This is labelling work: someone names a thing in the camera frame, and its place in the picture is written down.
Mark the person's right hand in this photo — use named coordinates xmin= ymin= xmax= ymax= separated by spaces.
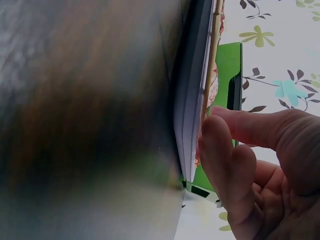
xmin=198 ymin=105 xmax=320 ymax=240

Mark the floral cover book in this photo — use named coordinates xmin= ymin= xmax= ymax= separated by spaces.
xmin=173 ymin=0 xmax=226 ymax=183

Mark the green file holder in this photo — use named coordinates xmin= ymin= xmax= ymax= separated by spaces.
xmin=181 ymin=42 xmax=244 ymax=204

